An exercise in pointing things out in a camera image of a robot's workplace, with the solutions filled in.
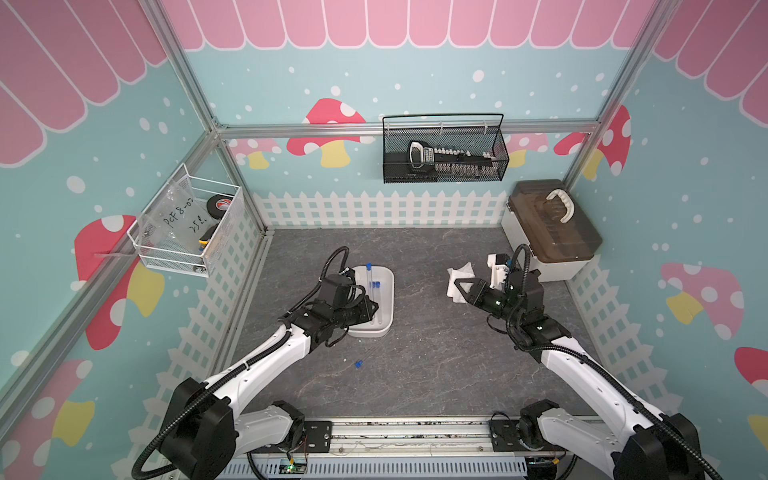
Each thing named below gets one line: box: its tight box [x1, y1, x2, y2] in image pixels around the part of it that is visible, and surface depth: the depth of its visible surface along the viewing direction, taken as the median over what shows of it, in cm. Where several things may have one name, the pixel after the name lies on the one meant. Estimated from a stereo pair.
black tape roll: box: [206, 194, 233, 220], surface depth 82 cm
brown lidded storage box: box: [501, 179, 603, 282], surface depth 101 cm
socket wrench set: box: [408, 140, 498, 177], surface depth 91 cm
